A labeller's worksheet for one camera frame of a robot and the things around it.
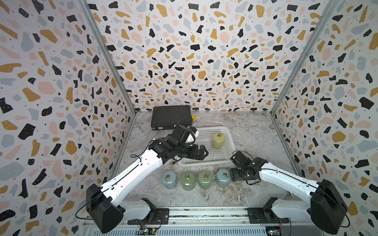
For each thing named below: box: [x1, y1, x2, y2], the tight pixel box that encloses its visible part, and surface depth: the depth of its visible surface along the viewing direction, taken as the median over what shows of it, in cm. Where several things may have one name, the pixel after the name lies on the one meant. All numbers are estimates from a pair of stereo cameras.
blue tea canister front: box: [216, 168, 231, 188], surface depth 81 cm
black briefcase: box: [150, 105, 192, 131], surface depth 122 cm
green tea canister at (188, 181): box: [180, 172, 196, 192], surface depth 80 cm
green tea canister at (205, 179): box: [198, 170, 214, 190], surface depth 81 cm
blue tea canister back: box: [160, 170, 178, 190], surface depth 80 cm
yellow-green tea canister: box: [212, 131, 225, 149], surface depth 97 cm
